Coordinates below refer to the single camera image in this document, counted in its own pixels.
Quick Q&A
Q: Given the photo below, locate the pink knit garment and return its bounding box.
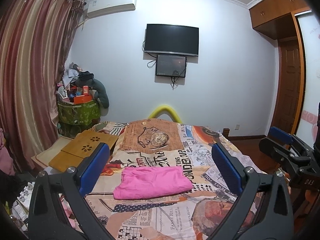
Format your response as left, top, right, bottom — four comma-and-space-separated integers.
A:
113, 166, 193, 200

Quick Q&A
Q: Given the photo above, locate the dark grey clothing pile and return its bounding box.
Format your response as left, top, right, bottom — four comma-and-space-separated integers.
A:
75, 71, 110, 109

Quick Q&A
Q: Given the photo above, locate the brown wooden door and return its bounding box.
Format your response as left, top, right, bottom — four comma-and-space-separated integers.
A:
271, 37, 301, 133

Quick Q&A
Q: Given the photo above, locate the pink cloth at bedside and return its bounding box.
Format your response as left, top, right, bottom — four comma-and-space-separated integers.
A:
0, 128, 15, 176

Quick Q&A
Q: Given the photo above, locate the newspaper print bed sheet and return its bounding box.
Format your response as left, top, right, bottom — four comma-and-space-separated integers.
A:
86, 119, 254, 239

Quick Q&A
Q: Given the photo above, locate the bamboo lap desk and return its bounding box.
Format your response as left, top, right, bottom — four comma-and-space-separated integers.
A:
49, 130, 118, 172

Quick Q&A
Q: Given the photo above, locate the green fabric storage bin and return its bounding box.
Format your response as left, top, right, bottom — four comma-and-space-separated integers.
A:
57, 100, 101, 138

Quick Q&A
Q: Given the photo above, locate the wooden overhead cabinet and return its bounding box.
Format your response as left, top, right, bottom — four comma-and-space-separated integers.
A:
249, 0, 309, 40

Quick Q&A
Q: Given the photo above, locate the orange box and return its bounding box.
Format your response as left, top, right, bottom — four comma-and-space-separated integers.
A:
73, 86, 93, 105

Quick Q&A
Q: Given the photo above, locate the striped red gold curtain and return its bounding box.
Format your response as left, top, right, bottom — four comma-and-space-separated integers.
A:
1, 0, 84, 171

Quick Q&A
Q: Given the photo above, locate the white air conditioner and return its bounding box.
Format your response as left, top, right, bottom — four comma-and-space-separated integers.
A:
86, 0, 137, 18

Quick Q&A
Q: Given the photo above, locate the small wall monitor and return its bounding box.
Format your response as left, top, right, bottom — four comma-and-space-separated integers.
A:
155, 54, 187, 78

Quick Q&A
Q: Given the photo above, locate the black wall television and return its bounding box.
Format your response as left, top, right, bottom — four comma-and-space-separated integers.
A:
144, 24, 199, 57

